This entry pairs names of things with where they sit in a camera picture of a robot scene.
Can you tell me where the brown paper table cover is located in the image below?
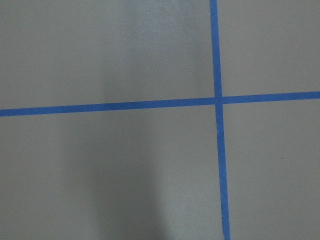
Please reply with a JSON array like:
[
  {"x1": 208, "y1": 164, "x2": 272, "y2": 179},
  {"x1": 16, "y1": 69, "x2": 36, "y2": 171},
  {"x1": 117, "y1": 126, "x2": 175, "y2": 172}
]
[{"x1": 0, "y1": 0, "x2": 320, "y2": 240}]

